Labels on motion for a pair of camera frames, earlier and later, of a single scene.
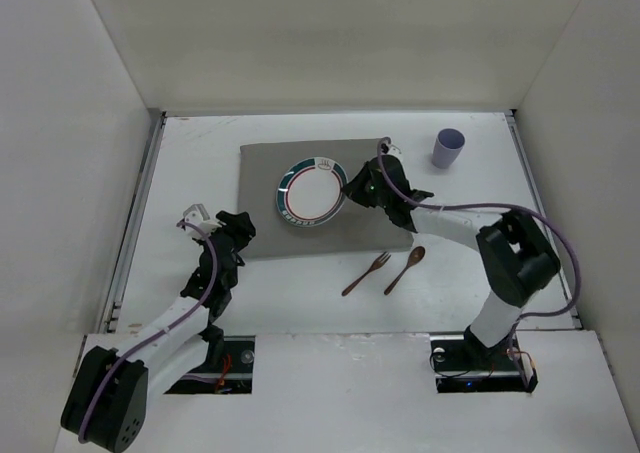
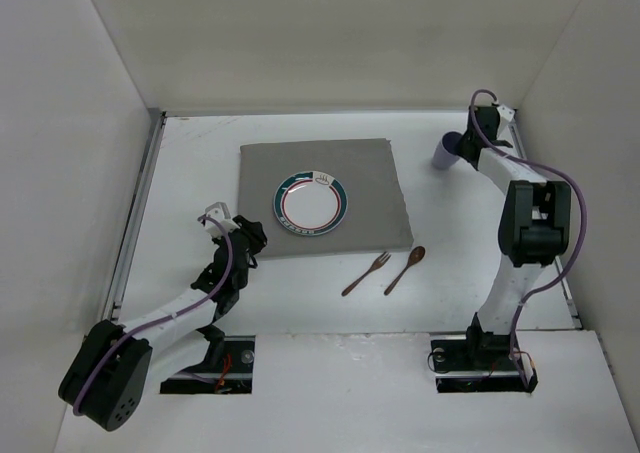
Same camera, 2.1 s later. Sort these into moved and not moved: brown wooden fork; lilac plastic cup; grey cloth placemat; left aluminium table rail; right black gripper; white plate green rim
Moved: right black gripper; white plate green rim
Not moved: lilac plastic cup; left aluminium table rail; grey cloth placemat; brown wooden fork
